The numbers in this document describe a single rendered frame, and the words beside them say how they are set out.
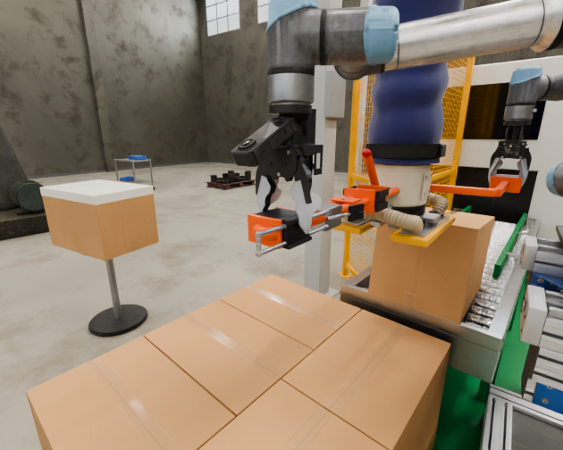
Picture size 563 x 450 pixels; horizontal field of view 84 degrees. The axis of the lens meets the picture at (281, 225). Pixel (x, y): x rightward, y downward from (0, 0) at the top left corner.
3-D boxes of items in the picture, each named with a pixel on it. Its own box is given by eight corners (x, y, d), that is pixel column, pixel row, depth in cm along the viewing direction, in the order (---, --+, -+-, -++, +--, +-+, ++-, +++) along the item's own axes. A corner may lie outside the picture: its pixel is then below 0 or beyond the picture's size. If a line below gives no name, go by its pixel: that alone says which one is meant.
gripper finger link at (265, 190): (280, 219, 63) (295, 178, 59) (260, 225, 59) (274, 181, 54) (269, 211, 65) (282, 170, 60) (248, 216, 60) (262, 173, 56)
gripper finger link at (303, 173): (319, 200, 51) (304, 147, 51) (314, 202, 50) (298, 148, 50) (298, 207, 54) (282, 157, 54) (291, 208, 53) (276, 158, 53)
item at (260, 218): (277, 230, 63) (277, 205, 62) (308, 237, 58) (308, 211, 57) (247, 241, 57) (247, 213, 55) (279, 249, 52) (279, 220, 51)
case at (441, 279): (407, 268, 199) (416, 205, 191) (480, 287, 175) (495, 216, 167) (367, 294, 153) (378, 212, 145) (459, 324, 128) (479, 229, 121)
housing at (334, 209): (316, 220, 72) (316, 201, 71) (343, 225, 68) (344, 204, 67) (298, 227, 67) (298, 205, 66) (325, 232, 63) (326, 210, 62)
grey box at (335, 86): (338, 118, 239) (340, 74, 231) (344, 117, 236) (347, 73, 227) (323, 117, 225) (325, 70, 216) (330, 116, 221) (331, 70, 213)
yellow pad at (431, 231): (424, 217, 115) (425, 204, 113) (455, 221, 109) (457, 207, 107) (389, 240, 89) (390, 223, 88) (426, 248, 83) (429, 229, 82)
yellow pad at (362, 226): (374, 211, 126) (375, 198, 125) (399, 214, 120) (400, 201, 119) (331, 229, 101) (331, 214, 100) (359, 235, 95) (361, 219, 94)
